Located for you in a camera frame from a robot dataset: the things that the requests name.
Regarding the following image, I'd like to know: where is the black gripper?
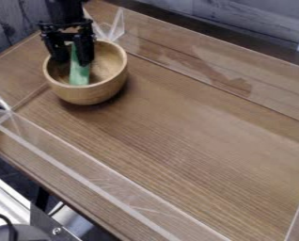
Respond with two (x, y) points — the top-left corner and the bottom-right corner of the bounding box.
(37, 19), (95, 66)

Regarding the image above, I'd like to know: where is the green rectangular block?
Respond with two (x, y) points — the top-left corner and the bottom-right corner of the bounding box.
(69, 45), (91, 86)

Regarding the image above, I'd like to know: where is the brown wooden bowl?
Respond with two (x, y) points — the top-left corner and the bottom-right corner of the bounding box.
(42, 40), (128, 105)

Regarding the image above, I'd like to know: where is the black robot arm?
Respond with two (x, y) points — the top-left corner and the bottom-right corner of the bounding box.
(37, 0), (95, 67)

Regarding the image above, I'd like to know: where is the clear acrylic corner bracket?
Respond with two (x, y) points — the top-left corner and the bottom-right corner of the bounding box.
(83, 8), (125, 42)

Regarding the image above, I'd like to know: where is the grey metal bracket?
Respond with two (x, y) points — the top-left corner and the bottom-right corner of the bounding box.
(30, 204), (81, 241)

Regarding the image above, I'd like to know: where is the clear acrylic front wall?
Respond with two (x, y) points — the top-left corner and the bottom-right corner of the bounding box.
(0, 98), (229, 241)

